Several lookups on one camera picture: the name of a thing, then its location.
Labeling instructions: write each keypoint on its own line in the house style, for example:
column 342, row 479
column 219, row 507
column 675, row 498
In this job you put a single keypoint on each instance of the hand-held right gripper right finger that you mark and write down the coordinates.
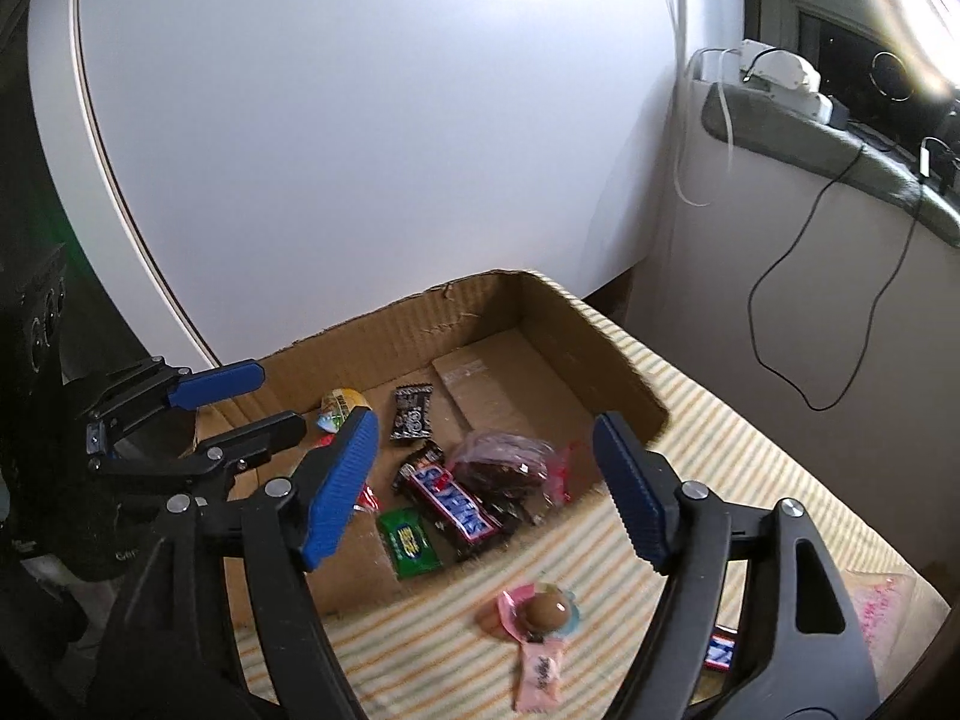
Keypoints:
column 634, row 491

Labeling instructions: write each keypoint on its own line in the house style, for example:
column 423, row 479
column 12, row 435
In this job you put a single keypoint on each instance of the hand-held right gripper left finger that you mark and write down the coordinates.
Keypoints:
column 337, row 495

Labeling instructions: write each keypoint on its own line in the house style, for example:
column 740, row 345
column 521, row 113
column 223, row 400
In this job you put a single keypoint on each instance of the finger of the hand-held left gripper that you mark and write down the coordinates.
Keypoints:
column 217, row 384
column 259, row 435

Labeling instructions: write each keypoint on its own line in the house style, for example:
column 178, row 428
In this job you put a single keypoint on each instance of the clear red-edged dried fruit packet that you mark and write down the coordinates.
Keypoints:
column 499, row 461
column 367, row 501

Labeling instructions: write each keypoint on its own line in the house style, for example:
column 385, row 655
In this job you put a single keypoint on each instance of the green candy packet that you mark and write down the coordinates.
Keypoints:
column 405, row 540

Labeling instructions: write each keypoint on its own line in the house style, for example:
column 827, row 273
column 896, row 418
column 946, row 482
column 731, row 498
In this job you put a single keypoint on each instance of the colourful yellow candy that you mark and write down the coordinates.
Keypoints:
column 341, row 403

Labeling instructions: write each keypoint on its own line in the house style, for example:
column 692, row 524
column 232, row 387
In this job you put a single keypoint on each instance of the black and white candy packet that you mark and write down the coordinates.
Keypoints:
column 411, row 412

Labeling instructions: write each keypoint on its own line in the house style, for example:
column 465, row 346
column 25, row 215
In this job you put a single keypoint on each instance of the brown chocolate bar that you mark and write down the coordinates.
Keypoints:
column 450, row 506

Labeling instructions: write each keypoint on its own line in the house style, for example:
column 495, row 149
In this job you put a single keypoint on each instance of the chocolate ball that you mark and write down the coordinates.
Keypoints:
column 544, row 610

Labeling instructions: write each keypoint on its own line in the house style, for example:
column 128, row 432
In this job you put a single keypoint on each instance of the cardboard box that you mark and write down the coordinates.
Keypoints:
column 480, row 360

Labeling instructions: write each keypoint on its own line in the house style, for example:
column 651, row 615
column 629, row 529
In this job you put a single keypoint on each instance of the blue and white candy bar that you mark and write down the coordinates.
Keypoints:
column 721, row 651

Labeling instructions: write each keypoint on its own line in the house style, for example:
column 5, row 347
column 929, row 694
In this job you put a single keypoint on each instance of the pink candy packet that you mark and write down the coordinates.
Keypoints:
column 541, row 671

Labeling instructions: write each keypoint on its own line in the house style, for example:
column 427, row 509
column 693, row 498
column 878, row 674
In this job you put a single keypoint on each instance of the clear bag of sliced bread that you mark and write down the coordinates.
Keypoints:
column 885, row 615

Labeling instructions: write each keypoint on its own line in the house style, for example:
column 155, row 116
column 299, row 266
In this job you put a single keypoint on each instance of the white wardrobe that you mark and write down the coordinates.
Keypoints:
column 337, row 127

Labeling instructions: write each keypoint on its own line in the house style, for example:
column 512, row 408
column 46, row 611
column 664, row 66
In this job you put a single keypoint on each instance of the grey window sill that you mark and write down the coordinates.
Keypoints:
column 825, row 157

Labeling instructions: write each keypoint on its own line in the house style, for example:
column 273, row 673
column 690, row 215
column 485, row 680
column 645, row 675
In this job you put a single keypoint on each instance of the small white charger block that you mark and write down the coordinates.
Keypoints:
column 834, row 111

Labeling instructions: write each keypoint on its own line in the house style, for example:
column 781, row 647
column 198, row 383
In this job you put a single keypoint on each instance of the white power adapter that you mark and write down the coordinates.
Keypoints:
column 780, row 71

